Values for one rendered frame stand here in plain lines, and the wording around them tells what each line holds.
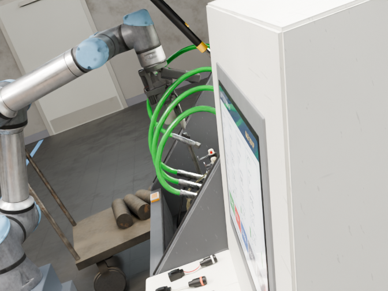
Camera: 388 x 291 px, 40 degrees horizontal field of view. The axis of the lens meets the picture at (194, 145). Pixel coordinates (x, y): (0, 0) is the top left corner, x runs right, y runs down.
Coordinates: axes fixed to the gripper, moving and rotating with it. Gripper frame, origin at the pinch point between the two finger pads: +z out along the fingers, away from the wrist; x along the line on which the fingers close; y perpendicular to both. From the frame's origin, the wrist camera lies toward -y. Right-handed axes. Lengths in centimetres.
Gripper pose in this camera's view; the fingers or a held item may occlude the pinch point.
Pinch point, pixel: (185, 125)
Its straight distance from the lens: 159.5
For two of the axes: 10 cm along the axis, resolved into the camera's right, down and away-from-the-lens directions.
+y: -9.4, 3.4, 0.3
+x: 0.7, 2.9, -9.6
